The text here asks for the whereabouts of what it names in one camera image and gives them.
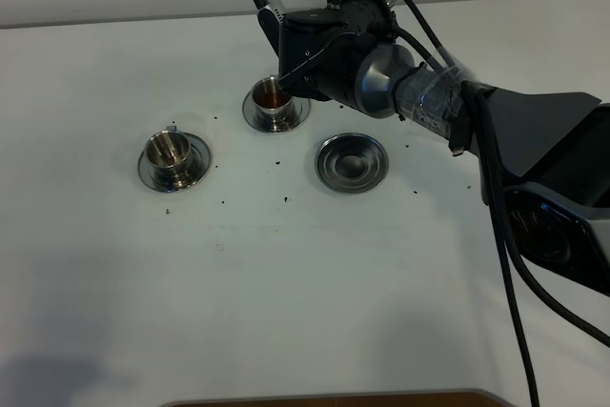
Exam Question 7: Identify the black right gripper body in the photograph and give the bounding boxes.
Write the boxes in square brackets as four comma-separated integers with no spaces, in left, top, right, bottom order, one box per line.
[278,0,392,88]

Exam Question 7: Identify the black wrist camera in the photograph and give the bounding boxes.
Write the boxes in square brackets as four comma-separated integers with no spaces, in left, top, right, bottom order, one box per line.
[256,0,286,54]

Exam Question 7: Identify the steel saucer near teapot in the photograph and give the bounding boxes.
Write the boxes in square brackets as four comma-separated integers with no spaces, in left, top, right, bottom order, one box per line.
[242,91,311,134]

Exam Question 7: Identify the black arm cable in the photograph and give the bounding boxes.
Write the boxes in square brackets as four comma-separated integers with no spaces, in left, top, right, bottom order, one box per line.
[333,0,610,407]

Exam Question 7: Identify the steel saucer far left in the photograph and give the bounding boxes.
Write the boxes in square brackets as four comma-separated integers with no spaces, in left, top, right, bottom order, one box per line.
[137,132,212,193]

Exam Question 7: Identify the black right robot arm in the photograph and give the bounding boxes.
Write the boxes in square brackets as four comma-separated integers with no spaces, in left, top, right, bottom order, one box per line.
[276,0,609,294]

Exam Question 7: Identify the steel teacup near teapot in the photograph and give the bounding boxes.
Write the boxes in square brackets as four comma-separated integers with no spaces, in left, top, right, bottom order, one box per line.
[251,75,294,133]

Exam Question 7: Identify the steel teacup far left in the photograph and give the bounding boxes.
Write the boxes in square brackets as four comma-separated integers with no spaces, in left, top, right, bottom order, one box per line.
[143,127,195,188]

